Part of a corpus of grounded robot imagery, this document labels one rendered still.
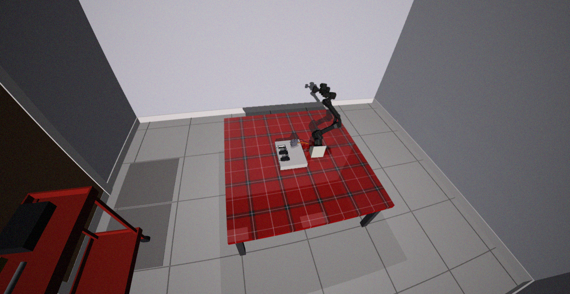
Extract white rectangular deck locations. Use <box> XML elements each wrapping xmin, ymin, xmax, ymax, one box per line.
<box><xmin>275</xmin><ymin>139</ymin><xmax>308</xmax><ymax>170</ymax></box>

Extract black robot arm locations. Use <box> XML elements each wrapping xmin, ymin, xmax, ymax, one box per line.
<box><xmin>312</xmin><ymin>83</ymin><xmax>342</xmax><ymax>146</ymax></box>

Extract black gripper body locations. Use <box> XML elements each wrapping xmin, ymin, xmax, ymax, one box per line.
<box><xmin>312</xmin><ymin>86</ymin><xmax>330</xmax><ymax>95</ymax></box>

